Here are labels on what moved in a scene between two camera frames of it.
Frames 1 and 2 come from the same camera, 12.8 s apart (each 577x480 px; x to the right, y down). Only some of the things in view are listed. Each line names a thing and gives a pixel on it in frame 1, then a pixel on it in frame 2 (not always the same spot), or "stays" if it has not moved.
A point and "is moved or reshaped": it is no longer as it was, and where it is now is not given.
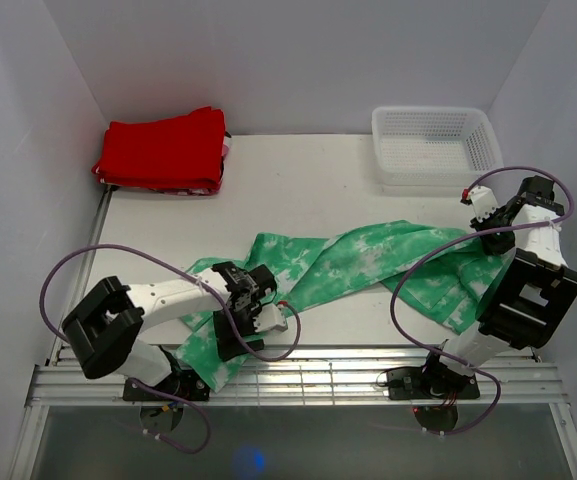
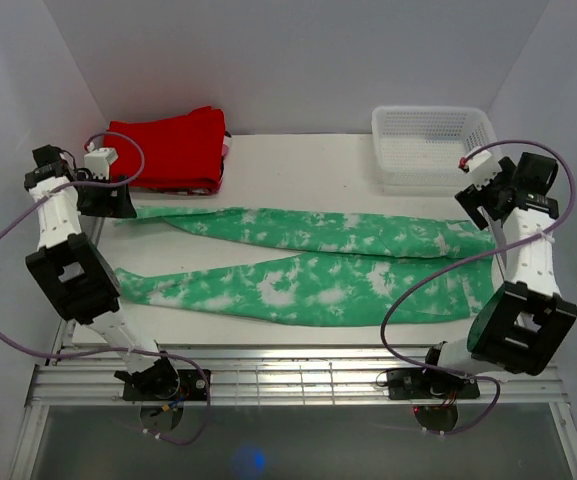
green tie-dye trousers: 444,272 is moved or reshaped
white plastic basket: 433,146 stays
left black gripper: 228,343 → 112,207
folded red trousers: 183,152 stays
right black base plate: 430,382 stays
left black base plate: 185,384 stays
